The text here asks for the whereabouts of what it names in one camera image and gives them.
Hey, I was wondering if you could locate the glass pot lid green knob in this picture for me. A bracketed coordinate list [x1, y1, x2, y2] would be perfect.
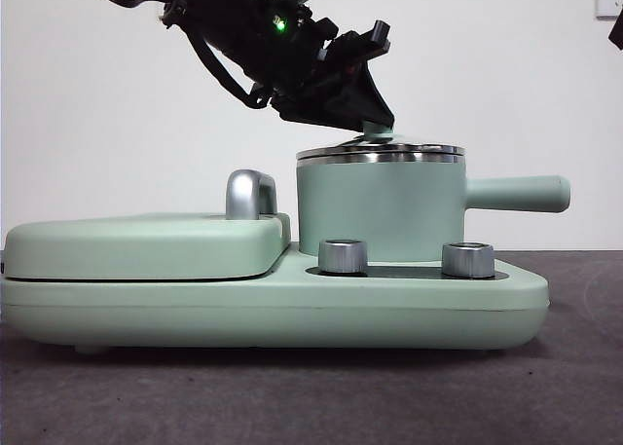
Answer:
[296, 119, 466, 167]

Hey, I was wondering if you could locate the silver control knob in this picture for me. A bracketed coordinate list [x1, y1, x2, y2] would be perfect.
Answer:
[441, 241, 497, 279]
[316, 239, 369, 276]

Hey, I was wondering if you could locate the mint green breakfast machine base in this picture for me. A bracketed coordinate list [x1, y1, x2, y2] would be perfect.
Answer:
[0, 242, 552, 356]

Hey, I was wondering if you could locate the mint green pot with handle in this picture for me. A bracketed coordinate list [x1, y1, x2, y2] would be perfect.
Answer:
[295, 155, 571, 264]

